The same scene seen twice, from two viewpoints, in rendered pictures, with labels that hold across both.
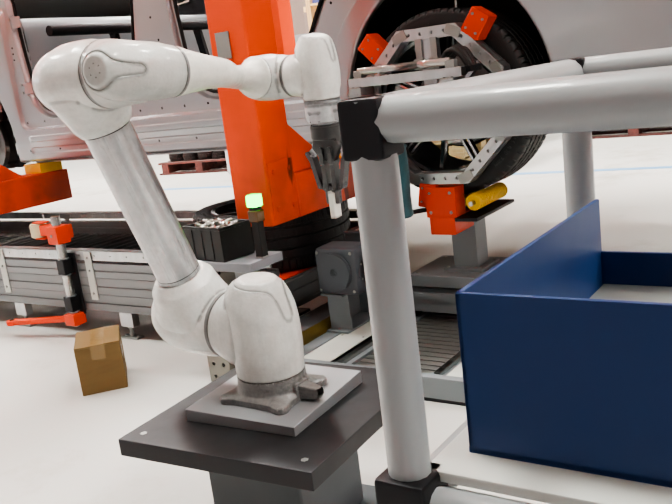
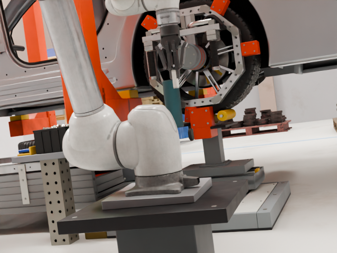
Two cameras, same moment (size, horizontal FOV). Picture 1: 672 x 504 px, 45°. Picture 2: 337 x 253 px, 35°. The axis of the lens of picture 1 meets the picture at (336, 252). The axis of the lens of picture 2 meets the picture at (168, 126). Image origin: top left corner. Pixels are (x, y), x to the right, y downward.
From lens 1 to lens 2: 0.76 m
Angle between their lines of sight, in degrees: 20
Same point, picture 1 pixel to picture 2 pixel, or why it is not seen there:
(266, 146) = not seen: hidden behind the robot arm
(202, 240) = (50, 137)
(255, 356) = (156, 154)
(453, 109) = not seen: outside the picture
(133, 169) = (73, 23)
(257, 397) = (156, 185)
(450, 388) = (235, 220)
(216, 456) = (145, 214)
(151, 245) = (78, 82)
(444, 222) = (203, 130)
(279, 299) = (169, 116)
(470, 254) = (215, 155)
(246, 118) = not seen: hidden behind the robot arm
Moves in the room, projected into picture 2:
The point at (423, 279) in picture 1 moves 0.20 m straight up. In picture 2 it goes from (187, 172) to (182, 138)
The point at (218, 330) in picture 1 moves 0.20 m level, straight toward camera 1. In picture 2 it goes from (126, 141) to (152, 140)
